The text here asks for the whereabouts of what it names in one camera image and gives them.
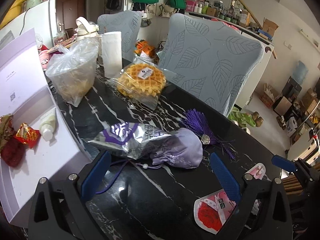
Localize grey leaf chair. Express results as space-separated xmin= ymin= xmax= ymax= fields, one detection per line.
xmin=97 ymin=10 xmax=142 ymax=62
xmin=158 ymin=14 xmax=263 ymax=116

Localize cream water bottle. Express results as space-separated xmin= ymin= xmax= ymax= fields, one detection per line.
xmin=74 ymin=17 xmax=99 ymax=41

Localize clear plastic bag of food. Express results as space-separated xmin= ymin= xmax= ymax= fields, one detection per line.
xmin=45 ymin=37 xmax=99 ymax=107

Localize far grey leaf chair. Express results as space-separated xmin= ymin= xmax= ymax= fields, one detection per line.
xmin=97 ymin=10 xmax=142 ymax=62

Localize small red candy packet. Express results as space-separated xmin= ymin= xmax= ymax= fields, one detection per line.
xmin=14 ymin=123 xmax=40 ymax=148

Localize dark red fuzzy scrunchie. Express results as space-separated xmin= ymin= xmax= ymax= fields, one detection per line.
xmin=1 ymin=137 xmax=25 ymax=168

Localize green sandals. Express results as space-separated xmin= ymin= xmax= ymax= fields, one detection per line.
xmin=228 ymin=107 xmax=256 ymax=127

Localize silver purple chip bag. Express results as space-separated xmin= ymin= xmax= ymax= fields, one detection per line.
xmin=86 ymin=122 xmax=176 ymax=160

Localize near grey leaf chair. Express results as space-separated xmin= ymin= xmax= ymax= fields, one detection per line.
xmin=158 ymin=14 xmax=263 ymax=116

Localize packaged waffles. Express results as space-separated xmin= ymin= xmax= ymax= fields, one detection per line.
xmin=108 ymin=57 xmax=176 ymax=110

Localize pink red mask pouch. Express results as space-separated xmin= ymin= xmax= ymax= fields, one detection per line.
xmin=194 ymin=162 xmax=267 ymax=235

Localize small green handbag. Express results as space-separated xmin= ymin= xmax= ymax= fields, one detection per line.
xmin=169 ymin=0 xmax=186 ymax=10

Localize lavender open gift box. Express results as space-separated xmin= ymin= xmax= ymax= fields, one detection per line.
xmin=1 ymin=29 xmax=91 ymax=228

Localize lavender drawstring sachet pouch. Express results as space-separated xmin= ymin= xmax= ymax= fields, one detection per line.
xmin=96 ymin=108 xmax=237 ymax=196

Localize cream hand cream tube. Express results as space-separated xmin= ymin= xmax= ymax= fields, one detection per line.
xmin=39 ymin=107 xmax=56 ymax=141

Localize white mini fridge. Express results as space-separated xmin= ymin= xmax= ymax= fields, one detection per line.
xmin=1 ymin=0 xmax=58 ymax=48

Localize green brown snack packet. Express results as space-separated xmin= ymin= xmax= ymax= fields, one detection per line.
xmin=0 ymin=114 xmax=14 ymax=152

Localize brown entrance door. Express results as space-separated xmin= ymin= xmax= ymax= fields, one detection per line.
xmin=56 ymin=0 xmax=86 ymax=38

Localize white paper towel roll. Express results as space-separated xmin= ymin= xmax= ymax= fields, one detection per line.
xmin=101 ymin=31 xmax=122 ymax=79

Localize yellow cooking pot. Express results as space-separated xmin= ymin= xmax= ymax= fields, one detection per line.
xmin=0 ymin=0 xmax=26 ymax=29

